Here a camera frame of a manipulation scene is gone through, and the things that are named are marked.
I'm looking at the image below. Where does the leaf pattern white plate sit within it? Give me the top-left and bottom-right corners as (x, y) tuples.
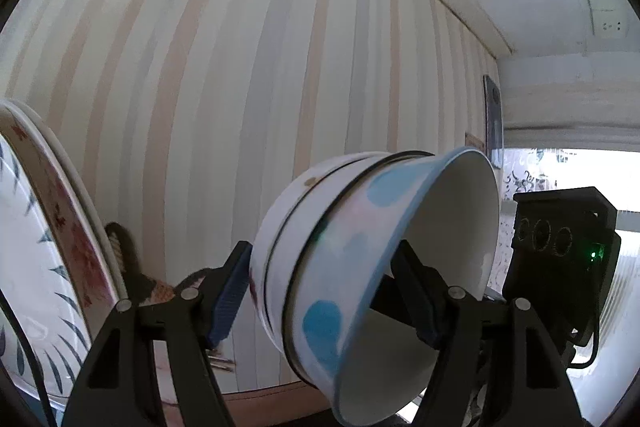
(0, 141), (96, 414)

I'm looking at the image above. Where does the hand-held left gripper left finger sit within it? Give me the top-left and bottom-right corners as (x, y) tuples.
(60, 241), (251, 427)

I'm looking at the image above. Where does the pink floral white plate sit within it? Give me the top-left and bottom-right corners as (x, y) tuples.
(0, 108), (121, 325)

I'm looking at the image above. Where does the black cable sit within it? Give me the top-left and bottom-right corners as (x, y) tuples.
(0, 291), (57, 427)
(569, 317), (602, 370)

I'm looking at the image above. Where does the black rimmed white bowl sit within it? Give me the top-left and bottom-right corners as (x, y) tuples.
(264, 151), (436, 375)

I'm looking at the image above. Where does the striped tablecloth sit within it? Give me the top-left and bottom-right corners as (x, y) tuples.
(0, 0), (513, 408)

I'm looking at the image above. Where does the dark framed picture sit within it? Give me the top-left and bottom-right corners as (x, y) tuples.
(482, 74), (505, 170)

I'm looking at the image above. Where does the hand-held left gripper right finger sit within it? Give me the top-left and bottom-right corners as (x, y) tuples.
(371, 239), (586, 427)

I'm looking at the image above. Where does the blue rimmed spotted bowl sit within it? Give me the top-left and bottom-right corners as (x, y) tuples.
(282, 146), (502, 427)

